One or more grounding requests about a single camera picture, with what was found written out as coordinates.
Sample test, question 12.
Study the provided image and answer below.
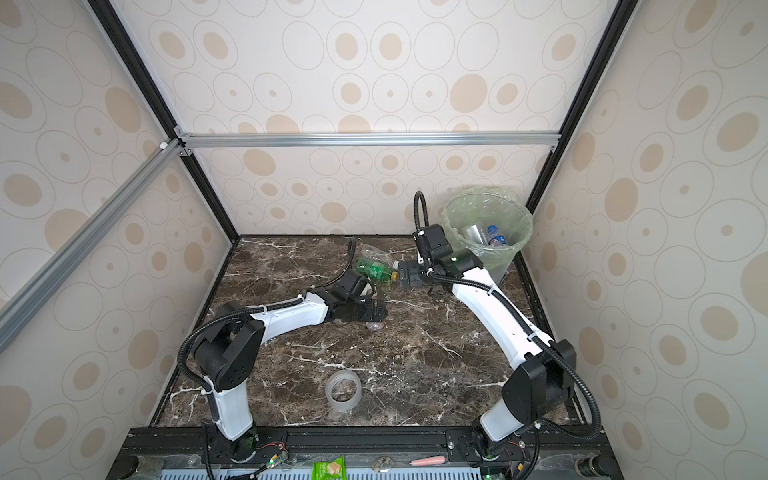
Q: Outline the green Sprite bottle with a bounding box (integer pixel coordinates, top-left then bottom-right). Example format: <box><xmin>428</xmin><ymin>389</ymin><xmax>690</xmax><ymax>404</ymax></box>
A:
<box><xmin>354</xmin><ymin>257</ymin><xmax>398</xmax><ymax>283</ymax></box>

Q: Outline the green snack packet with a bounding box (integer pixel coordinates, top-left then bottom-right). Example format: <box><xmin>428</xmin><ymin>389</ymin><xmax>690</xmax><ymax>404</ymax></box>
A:
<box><xmin>311</xmin><ymin>456</ymin><xmax>347</xmax><ymax>480</ymax></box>

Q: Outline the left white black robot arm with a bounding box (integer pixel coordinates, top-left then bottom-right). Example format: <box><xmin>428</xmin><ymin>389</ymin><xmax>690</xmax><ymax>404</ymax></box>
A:
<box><xmin>177</xmin><ymin>239</ymin><xmax>388</xmax><ymax>442</ymax></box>

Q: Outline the aluminium rail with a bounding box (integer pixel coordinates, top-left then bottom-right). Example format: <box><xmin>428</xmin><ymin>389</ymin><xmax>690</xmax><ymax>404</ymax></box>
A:
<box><xmin>181</xmin><ymin>131</ymin><xmax>561</xmax><ymax>148</ymax></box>
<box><xmin>1</xmin><ymin>139</ymin><xmax>182</xmax><ymax>350</ymax></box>

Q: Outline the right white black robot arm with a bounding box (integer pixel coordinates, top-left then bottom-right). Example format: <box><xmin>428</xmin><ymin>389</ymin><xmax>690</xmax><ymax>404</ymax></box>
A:
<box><xmin>398</xmin><ymin>191</ymin><xmax>602</xmax><ymax>457</ymax></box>

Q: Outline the square clear frosted bottle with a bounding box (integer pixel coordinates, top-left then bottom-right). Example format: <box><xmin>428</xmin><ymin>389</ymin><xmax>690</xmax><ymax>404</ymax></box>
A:
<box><xmin>462</xmin><ymin>224</ymin><xmax>487</xmax><ymax>246</ymax></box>

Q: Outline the blue label water bottle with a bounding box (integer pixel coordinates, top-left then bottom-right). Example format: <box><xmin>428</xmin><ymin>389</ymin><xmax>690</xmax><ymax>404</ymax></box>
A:
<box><xmin>486</xmin><ymin>225</ymin><xmax>508</xmax><ymax>247</ymax></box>

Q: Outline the pink pen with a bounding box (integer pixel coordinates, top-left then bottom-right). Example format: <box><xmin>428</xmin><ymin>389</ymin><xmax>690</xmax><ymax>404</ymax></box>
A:
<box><xmin>409</xmin><ymin>455</ymin><xmax>447</xmax><ymax>467</ymax></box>

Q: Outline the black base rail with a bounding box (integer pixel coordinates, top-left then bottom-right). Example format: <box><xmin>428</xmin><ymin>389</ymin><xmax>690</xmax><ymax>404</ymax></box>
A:
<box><xmin>107</xmin><ymin>426</ymin><xmax>623</xmax><ymax>479</ymax></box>

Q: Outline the clear crushed bottle white cap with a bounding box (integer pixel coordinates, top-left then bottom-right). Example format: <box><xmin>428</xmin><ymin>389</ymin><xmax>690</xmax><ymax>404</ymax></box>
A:
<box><xmin>356</xmin><ymin>244</ymin><xmax>395</xmax><ymax>266</ymax></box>

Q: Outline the clear tape roll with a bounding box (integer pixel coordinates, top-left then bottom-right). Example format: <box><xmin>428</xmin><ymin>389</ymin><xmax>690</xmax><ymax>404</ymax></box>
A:
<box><xmin>325</xmin><ymin>370</ymin><xmax>363</xmax><ymax>413</ymax></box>

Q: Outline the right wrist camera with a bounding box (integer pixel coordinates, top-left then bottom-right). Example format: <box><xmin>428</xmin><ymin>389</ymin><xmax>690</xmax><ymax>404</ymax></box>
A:
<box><xmin>414</xmin><ymin>224</ymin><xmax>453</xmax><ymax>265</ymax></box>

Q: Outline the mesh bin with green liner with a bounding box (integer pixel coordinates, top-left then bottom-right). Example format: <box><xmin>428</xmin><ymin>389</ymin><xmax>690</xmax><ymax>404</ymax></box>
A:
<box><xmin>441</xmin><ymin>187</ymin><xmax>533</xmax><ymax>284</ymax></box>

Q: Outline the left aluminium rail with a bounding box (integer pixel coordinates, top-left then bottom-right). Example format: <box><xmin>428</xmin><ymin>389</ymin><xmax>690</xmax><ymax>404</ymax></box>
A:
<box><xmin>1</xmin><ymin>139</ymin><xmax>182</xmax><ymax>350</ymax></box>

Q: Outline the back aluminium rail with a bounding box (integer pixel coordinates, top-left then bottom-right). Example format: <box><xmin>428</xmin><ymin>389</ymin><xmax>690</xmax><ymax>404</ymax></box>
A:
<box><xmin>181</xmin><ymin>131</ymin><xmax>561</xmax><ymax>148</ymax></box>

